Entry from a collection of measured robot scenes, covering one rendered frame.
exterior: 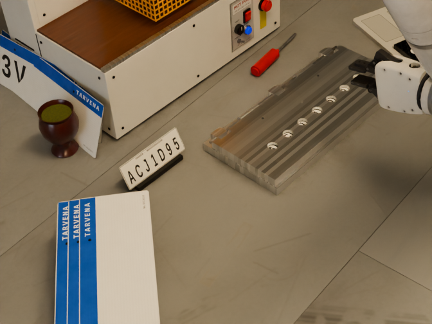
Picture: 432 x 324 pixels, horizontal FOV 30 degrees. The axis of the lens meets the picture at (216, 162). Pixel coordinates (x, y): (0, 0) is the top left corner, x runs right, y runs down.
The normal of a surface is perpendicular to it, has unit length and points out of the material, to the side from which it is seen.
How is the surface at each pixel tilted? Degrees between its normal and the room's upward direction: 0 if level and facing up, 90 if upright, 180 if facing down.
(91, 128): 69
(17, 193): 0
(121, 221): 0
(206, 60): 90
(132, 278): 0
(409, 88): 86
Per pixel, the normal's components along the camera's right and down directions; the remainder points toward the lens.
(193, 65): 0.72, 0.45
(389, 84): -0.67, 0.54
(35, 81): -0.70, 0.21
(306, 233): -0.05, -0.72
